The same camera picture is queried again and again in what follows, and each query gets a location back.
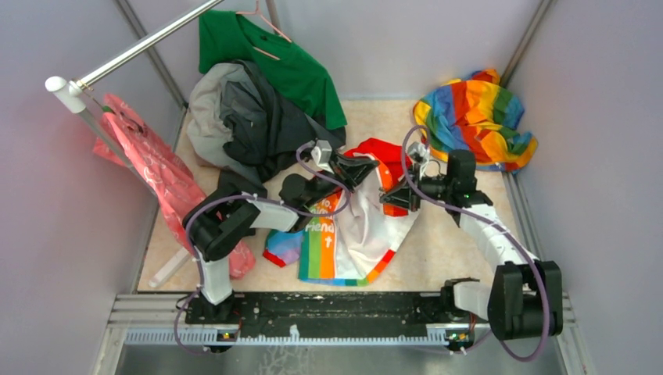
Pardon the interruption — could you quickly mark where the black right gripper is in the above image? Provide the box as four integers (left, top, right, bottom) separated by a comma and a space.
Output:
379, 163, 453, 213

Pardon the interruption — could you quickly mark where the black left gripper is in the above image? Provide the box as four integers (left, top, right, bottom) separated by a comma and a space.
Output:
304, 150, 380, 209

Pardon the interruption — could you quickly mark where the red white cartoon jacket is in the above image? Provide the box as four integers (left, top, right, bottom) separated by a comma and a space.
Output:
263, 138, 418, 287

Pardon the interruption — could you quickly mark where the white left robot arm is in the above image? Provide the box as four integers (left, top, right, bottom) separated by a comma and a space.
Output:
182, 152, 378, 323

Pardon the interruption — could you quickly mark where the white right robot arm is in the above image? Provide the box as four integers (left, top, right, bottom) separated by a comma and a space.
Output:
380, 150, 564, 341

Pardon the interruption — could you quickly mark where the dark grey jacket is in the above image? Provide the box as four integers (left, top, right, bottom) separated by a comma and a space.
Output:
186, 60, 346, 185

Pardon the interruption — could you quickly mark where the rainbow striped garment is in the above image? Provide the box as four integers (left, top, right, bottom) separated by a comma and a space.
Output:
412, 68, 538, 173

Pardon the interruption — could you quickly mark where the green t-shirt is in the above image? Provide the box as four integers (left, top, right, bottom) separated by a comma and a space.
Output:
198, 10, 348, 130

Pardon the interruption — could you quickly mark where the pink clothes hanger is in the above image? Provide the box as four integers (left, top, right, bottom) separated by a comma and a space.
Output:
236, 0, 292, 43

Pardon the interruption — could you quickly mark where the pink patterned garment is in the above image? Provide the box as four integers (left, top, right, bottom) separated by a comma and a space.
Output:
93, 93, 257, 280

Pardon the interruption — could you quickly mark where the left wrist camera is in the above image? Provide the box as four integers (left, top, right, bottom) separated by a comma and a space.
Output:
310, 140, 334, 172

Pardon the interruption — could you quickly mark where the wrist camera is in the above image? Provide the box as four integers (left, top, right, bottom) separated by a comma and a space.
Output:
310, 140, 334, 172
407, 141, 430, 173

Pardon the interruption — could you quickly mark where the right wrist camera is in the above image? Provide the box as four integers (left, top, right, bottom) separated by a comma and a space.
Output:
407, 141, 430, 173

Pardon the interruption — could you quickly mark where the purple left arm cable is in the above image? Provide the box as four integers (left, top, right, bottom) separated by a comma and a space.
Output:
173, 142, 352, 355

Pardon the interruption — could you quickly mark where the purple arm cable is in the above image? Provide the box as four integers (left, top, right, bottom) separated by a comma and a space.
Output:
173, 142, 352, 355
401, 125, 551, 363

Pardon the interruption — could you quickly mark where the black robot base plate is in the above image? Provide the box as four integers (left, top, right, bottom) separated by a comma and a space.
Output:
185, 291, 493, 340

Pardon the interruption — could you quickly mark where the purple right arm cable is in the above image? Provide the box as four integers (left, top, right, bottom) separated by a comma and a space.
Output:
401, 125, 551, 363

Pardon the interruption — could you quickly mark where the aluminium frame rail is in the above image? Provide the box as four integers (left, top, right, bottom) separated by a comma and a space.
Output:
94, 291, 595, 374

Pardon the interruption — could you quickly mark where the silver clothes rail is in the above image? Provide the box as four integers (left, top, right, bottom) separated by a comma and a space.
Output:
45, 1, 220, 180

